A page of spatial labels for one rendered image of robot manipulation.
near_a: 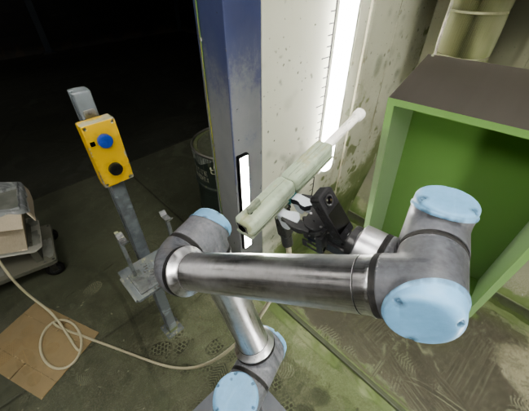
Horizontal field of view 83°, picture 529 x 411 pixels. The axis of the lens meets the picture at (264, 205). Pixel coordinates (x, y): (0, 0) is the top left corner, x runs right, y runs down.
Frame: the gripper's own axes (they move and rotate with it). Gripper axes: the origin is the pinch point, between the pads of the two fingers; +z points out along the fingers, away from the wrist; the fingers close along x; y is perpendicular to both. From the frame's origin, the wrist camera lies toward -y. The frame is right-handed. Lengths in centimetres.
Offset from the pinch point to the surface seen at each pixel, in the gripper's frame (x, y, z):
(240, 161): 35, 38, 54
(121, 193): -11, 32, 82
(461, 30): 184, 32, 7
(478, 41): 186, 37, -4
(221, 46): 44, -10, 58
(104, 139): -6, 4, 74
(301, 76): 83, 19, 51
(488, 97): 72, 7, -27
